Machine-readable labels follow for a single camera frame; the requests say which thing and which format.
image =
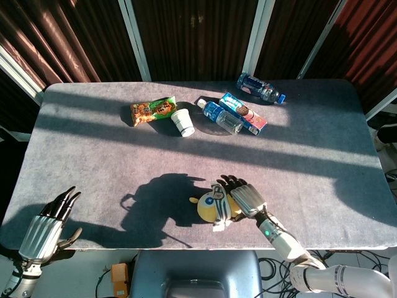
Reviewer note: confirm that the reddish brown curtain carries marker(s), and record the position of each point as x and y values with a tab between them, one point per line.
366	40

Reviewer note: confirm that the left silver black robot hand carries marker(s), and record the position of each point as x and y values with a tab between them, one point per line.
40	236

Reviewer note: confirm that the white paper cup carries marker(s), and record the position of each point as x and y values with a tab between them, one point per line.
183	122

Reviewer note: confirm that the orange box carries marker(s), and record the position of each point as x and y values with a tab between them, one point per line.
118	279

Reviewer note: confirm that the blue grey robot torso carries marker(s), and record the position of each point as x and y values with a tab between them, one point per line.
195	273

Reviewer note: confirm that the grey table cloth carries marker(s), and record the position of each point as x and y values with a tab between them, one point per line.
248	149

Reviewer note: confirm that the white cap plastic bottle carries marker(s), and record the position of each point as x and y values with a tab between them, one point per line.
221	116

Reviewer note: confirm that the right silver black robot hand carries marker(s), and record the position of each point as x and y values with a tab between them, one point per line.
248	198

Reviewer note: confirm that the blue cap plastic bottle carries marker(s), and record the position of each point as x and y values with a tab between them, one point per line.
259	87

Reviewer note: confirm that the yellow plush toy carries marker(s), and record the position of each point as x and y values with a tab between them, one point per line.
209	208

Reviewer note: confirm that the white frame post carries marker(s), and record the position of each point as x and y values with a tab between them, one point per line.
383	104
135	40
257	37
18	77
319	40

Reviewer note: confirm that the orange green snack bag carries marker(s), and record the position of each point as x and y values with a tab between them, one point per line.
152	110

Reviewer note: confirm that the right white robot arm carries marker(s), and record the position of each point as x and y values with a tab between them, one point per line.
310	270

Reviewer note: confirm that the blue pink cookie box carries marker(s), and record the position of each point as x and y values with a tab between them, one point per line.
248	115

